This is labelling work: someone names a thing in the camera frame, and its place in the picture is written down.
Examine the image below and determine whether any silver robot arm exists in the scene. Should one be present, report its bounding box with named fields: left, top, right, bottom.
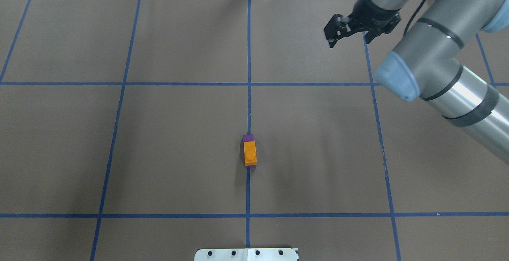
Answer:
left=324, top=0, right=508, bottom=163

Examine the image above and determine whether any white central pillar base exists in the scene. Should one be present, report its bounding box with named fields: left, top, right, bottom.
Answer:
left=194, top=247, right=299, bottom=261

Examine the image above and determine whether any purple trapezoid block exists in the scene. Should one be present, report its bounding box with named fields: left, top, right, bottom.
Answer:
left=242, top=134, right=256, bottom=168

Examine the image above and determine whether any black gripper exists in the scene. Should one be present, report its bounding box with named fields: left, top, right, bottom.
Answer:
left=324, top=0, right=401, bottom=49

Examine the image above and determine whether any orange trapezoid block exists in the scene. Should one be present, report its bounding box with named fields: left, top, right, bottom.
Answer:
left=243, top=141, right=257, bottom=168

